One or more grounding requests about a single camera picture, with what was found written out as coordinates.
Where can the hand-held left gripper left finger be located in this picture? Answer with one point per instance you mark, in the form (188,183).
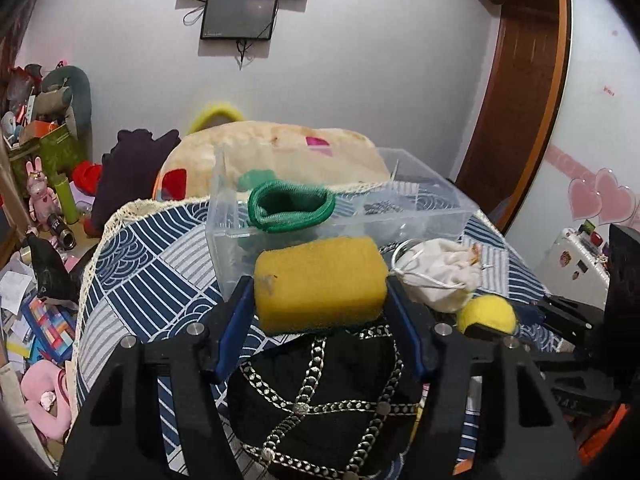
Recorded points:
(234,321)

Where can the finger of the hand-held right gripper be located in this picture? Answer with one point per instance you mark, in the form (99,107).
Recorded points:
(560,317)
(575,375)

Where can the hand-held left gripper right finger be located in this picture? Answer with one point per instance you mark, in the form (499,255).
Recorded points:
(409,331)

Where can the yellow fuzzy ball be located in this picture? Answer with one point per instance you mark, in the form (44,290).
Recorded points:
(489,313)

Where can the yellow sponge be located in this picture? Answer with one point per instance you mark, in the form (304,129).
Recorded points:
(320,286)

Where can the clear plastic box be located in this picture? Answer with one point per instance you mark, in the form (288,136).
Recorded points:
(350,220)

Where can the green knitted sock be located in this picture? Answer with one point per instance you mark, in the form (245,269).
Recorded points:
(290,207)

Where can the pink heart stickers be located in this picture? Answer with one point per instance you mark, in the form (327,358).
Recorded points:
(602,197)

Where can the blue patterned tablecloth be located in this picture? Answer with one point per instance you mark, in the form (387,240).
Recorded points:
(150,270)

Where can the beige plush pillow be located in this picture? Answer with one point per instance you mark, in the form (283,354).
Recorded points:
(280,152)

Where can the colourful checked book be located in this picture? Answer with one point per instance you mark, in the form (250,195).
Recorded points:
(52,330)

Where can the dark purple plush toy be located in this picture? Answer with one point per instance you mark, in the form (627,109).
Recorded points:
(130,170)

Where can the black bag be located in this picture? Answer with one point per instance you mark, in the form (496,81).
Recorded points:
(50,270)

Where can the black flashlight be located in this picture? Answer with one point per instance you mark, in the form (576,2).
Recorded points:
(62,232)

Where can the red cloth item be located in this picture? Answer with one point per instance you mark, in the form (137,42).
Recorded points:
(89,177)

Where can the pink plush toy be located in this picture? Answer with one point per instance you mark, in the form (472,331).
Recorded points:
(42,400)

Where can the green cylindrical bottle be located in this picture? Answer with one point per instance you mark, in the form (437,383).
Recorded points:
(67,197)

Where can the pile of white papers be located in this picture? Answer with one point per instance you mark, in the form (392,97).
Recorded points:
(15,300)

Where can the pink bunny figure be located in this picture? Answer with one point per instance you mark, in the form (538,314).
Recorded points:
(40,192)

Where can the green cardboard box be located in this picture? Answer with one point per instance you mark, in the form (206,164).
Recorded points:
(55,152)

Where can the grey-green plush toy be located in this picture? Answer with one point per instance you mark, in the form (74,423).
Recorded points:
(70,95)

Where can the small black wall screen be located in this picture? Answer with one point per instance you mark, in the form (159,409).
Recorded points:
(239,16)

